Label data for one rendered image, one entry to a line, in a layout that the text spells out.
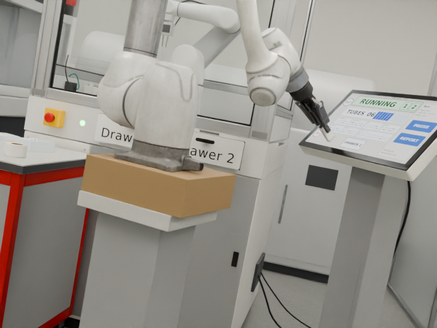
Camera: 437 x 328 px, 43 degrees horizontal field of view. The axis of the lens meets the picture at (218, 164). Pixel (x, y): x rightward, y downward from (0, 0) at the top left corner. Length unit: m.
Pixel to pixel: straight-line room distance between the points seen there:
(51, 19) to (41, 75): 0.23
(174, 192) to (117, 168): 0.17
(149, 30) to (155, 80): 0.23
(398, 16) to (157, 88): 4.34
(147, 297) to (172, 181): 0.31
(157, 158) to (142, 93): 0.18
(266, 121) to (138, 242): 0.89
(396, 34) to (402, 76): 0.39
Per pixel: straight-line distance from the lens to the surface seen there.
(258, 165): 2.15
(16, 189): 1.82
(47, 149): 2.17
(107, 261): 1.52
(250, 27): 1.62
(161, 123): 1.44
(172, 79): 1.45
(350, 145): 1.88
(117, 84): 1.61
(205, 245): 2.23
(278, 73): 1.63
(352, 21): 5.53
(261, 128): 2.15
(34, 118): 2.46
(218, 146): 2.16
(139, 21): 1.65
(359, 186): 1.95
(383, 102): 2.00
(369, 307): 1.99
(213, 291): 2.27
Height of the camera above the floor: 1.03
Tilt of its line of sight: 6 degrees down
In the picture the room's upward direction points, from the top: 11 degrees clockwise
